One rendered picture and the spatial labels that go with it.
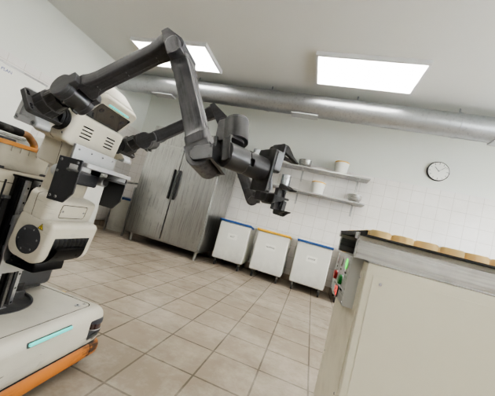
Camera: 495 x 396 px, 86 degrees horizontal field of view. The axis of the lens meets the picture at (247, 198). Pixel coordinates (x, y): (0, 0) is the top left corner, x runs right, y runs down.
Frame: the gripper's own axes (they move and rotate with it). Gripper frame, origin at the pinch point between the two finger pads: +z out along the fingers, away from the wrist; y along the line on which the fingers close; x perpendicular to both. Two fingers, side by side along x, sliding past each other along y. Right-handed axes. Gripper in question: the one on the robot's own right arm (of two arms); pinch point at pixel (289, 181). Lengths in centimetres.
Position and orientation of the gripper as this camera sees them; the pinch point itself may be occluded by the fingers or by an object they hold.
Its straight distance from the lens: 68.5
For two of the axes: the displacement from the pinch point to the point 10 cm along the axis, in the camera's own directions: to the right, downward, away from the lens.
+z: 8.0, 2.6, 5.5
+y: 2.7, -9.6, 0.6
